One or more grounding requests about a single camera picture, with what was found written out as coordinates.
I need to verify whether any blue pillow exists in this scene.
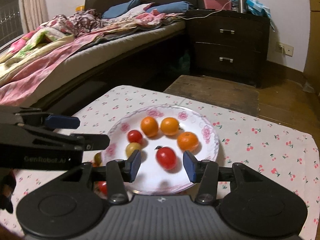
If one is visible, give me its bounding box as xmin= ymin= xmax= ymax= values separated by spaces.
xmin=102 ymin=0 xmax=148 ymax=19
xmin=146 ymin=1 xmax=194 ymax=14

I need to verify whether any dark wooden nightstand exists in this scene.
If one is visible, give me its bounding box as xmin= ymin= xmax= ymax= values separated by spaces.
xmin=186 ymin=9 xmax=271 ymax=88

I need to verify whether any colourful floral quilt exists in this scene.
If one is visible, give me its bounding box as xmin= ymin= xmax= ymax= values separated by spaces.
xmin=0 ymin=26 xmax=75 ymax=85

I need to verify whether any brown wooden bench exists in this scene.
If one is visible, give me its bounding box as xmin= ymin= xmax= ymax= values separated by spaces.
xmin=163 ymin=75 xmax=260 ymax=117

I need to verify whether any red tomato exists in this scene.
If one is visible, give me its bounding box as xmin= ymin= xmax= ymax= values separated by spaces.
xmin=156 ymin=147 xmax=177 ymax=169
xmin=96 ymin=181 xmax=108 ymax=196
xmin=127 ymin=129 xmax=143 ymax=144

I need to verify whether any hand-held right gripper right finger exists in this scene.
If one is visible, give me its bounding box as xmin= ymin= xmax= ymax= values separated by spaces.
xmin=183 ymin=151 xmax=268 ymax=205

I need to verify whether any beige curtain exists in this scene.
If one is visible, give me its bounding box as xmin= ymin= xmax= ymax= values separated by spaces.
xmin=19 ymin=0 xmax=49 ymax=33

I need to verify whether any maroon floral blanket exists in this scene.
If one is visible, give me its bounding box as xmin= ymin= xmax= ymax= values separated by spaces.
xmin=47 ymin=9 xmax=105 ymax=34

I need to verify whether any bed with pink blanket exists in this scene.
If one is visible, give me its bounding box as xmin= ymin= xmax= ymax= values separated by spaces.
xmin=62 ymin=20 xmax=187 ymax=74

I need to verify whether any white floral rimmed plate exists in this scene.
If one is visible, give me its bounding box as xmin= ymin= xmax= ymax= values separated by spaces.
xmin=100 ymin=104 xmax=220 ymax=195

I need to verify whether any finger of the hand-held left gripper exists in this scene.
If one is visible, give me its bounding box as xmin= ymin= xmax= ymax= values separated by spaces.
xmin=0 ymin=124 xmax=110 ymax=151
xmin=0 ymin=106 xmax=81 ymax=129

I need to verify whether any pink patterned blanket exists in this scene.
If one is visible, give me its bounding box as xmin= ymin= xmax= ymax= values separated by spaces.
xmin=0 ymin=25 xmax=140 ymax=107

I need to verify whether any blue plastic bag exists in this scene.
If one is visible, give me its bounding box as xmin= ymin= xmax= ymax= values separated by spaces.
xmin=227 ymin=0 xmax=272 ymax=18

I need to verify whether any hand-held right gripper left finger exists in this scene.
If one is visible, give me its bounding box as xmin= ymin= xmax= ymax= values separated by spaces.
xmin=59 ymin=149 xmax=142 ymax=205

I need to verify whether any yellow-brown wooden wardrobe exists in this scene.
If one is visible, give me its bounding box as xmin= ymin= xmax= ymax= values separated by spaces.
xmin=304 ymin=0 xmax=320 ymax=93

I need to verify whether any clear plastic bag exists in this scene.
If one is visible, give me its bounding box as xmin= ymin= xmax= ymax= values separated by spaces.
xmin=302 ymin=77 xmax=315 ymax=93

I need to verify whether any green plastic bag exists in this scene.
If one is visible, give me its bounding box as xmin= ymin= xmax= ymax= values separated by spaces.
xmin=175 ymin=50 xmax=192 ymax=80

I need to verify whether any beige wall socket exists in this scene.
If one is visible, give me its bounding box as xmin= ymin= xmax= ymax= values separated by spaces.
xmin=275 ymin=42 xmax=293 ymax=57

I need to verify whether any person's left hand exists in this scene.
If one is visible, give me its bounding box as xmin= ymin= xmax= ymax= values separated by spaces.
xmin=0 ymin=172 xmax=17 ymax=214

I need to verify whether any white cable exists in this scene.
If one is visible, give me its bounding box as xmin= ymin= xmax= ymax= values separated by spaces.
xmin=180 ymin=1 xmax=232 ymax=20

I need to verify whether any pink plastic basket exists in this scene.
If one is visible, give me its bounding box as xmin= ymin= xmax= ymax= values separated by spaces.
xmin=196 ymin=0 xmax=233 ymax=11

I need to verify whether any window with grille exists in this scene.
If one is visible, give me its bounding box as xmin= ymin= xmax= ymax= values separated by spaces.
xmin=0 ymin=0 xmax=24 ymax=48

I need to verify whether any cherry print tablecloth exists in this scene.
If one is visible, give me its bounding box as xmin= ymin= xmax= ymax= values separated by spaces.
xmin=0 ymin=85 xmax=320 ymax=240

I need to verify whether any pink floral sheet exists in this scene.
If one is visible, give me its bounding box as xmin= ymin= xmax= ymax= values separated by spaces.
xmin=100 ymin=2 xmax=185 ymax=30

